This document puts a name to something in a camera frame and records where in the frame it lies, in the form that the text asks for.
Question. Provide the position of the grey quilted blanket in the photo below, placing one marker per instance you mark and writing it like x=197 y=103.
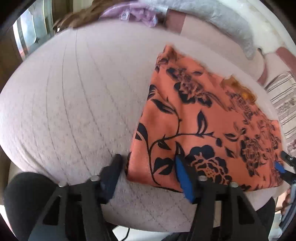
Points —
x=222 y=17

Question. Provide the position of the striped floral pillow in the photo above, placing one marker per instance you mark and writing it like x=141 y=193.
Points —
x=281 y=91

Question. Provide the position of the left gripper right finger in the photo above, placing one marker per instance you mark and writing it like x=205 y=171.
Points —
x=223 y=212

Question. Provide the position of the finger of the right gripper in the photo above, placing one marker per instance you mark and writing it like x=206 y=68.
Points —
x=279 y=166

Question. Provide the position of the brown garment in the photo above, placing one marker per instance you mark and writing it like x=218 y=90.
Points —
x=85 y=16

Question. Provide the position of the purple floral garment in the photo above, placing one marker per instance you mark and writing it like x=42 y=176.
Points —
x=132 y=11

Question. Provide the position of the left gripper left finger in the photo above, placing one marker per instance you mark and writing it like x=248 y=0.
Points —
x=75 y=213

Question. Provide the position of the orange floral black-print blouse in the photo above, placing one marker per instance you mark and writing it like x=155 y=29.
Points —
x=210 y=122

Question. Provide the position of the person right hand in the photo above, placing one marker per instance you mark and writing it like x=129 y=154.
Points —
x=286 y=202

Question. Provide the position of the stained glass wooden door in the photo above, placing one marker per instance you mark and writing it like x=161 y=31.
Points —
x=26 y=29

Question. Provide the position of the pink quilted sofa bed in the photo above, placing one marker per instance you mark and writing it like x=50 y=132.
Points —
x=77 y=101

